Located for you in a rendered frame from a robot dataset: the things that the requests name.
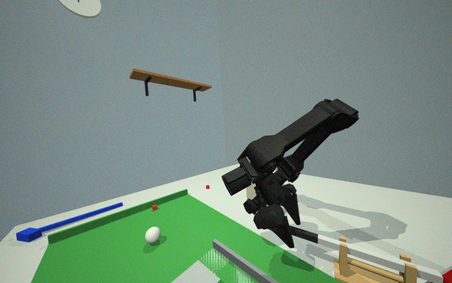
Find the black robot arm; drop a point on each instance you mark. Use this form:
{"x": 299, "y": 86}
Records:
{"x": 267, "y": 153}

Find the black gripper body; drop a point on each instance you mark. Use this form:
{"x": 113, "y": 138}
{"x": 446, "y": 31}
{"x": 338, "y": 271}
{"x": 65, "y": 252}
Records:
{"x": 273, "y": 195}

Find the white ball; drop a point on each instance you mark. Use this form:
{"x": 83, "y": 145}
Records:
{"x": 152, "y": 235}

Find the green putting mat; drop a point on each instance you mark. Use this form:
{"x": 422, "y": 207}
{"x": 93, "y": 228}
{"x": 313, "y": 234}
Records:
{"x": 117, "y": 252}

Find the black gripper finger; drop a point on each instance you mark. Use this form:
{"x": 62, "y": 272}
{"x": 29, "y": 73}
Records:
{"x": 283, "y": 232}
{"x": 291, "y": 206}

